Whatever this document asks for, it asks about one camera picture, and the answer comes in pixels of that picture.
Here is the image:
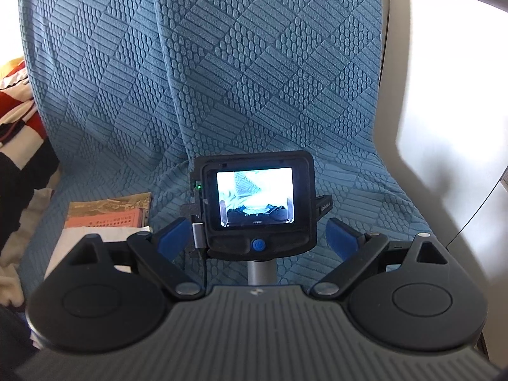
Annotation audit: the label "grey cable with plug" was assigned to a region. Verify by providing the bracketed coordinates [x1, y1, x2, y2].
[191, 222, 209, 290]

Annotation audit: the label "white orange cartoon book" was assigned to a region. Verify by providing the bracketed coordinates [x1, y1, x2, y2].
[64, 208, 144, 228]

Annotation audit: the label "blue textured chair cover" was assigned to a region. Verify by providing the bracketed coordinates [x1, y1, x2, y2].
[19, 0, 429, 293]

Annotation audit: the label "white paper sheets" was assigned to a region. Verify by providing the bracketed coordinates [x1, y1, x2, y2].
[43, 225, 154, 281]

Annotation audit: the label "tan painting cover book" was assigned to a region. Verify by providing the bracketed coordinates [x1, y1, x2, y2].
[66, 193, 151, 227]

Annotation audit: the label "red black striped blanket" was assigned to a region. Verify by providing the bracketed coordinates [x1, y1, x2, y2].
[1, 58, 59, 309]

